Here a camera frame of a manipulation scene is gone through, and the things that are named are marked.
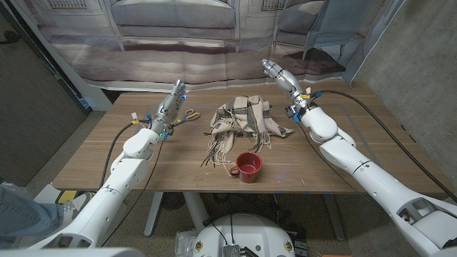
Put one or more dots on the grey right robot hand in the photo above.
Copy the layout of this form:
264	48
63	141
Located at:
287	82

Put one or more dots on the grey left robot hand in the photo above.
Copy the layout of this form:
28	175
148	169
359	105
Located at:
168	109

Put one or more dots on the beige plaid fringed scarf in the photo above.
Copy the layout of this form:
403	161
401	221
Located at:
246	116

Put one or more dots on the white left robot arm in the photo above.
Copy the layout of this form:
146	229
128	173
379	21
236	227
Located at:
114	192

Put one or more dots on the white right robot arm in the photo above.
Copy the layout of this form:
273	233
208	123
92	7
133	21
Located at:
378	185

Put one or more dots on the printed room backdrop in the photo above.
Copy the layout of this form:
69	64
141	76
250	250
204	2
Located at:
160	53

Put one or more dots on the red ceramic mug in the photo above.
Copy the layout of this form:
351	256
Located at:
250	173

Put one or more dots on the white table column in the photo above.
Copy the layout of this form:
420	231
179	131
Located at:
196	210

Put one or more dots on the white table leg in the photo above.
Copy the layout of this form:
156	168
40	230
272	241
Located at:
153	214
333	217

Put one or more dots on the white sneaker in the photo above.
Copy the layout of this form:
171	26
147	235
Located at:
76	205

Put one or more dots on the yellow black floor item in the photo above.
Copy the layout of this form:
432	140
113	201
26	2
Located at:
66	196

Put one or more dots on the clear plastic container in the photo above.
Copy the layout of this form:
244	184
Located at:
184	242

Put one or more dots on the white robot torso base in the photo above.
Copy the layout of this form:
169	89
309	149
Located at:
250	232

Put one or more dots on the person leg in jeans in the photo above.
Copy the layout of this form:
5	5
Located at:
25	217

